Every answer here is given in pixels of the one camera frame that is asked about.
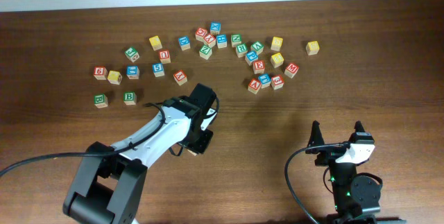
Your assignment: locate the yellow block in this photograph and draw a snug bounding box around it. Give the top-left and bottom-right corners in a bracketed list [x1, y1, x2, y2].
[148, 35, 162, 51]
[306, 41, 320, 55]
[188, 150, 198, 156]
[107, 71, 122, 85]
[271, 53, 284, 68]
[271, 37, 283, 51]

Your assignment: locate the red block K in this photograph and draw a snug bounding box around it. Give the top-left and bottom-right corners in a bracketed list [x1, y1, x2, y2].
[173, 70, 187, 85]

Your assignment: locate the red block 6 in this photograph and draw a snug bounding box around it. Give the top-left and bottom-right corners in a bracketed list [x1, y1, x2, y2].
[93, 66, 108, 80]

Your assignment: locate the red block U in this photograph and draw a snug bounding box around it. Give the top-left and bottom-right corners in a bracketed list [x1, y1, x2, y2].
[159, 50, 171, 64]

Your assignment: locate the green block Z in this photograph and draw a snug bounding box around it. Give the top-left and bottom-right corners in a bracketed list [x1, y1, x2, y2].
[199, 45, 212, 60]

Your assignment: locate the blue block D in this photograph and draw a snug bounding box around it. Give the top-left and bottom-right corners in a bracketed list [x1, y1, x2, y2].
[178, 36, 191, 51]

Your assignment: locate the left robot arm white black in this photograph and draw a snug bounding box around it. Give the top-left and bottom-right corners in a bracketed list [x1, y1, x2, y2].
[62, 95, 219, 223]

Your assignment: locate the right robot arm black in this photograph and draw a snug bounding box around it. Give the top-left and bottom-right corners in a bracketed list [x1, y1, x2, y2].
[306, 121, 383, 223]

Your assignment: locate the green block J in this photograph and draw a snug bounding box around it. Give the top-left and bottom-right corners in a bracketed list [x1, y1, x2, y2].
[124, 46, 140, 62]

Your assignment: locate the green block N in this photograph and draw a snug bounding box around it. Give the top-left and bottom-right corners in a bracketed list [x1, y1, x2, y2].
[231, 34, 242, 47]

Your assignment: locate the blue block P right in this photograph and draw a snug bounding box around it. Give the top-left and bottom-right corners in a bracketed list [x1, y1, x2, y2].
[245, 51, 258, 66]

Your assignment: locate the blue block bottom right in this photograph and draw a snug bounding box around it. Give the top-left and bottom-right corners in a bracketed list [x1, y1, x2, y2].
[258, 74, 271, 89]

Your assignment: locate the red block 3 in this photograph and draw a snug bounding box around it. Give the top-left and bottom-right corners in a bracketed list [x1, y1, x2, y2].
[271, 75, 284, 89]

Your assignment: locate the blue block left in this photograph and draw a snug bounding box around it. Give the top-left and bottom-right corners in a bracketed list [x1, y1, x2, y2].
[126, 66, 140, 79]

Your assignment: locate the green block V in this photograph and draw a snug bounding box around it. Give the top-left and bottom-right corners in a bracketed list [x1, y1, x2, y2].
[250, 41, 264, 55]

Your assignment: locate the green block b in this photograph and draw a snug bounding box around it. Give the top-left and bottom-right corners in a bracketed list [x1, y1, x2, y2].
[123, 92, 137, 105]
[94, 94, 108, 108]

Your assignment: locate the blue block X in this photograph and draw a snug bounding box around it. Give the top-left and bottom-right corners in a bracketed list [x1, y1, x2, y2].
[210, 21, 221, 35]

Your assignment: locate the blue block H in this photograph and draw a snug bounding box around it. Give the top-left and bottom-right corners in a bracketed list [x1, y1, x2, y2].
[216, 35, 228, 49]

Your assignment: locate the red block M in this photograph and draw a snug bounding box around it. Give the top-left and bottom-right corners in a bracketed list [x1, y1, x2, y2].
[284, 62, 299, 78]

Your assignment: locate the blue block 5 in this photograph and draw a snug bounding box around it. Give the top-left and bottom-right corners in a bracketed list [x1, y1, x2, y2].
[152, 63, 164, 77]

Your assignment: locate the red block A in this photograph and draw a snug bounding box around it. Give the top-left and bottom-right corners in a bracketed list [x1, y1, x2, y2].
[248, 78, 262, 94]

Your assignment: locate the red block C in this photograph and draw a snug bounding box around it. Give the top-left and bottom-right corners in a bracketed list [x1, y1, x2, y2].
[195, 28, 207, 42]

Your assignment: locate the red block E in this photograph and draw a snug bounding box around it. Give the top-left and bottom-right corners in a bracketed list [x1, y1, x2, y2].
[253, 60, 265, 74]

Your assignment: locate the green block B left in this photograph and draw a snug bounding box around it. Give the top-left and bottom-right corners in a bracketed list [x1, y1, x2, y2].
[94, 94, 108, 108]

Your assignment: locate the green block R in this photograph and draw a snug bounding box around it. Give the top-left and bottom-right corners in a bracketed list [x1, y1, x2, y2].
[235, 44, 248, 58]

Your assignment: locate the green block B right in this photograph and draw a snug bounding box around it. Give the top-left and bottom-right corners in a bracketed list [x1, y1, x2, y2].
[123, 92, 137, 105]

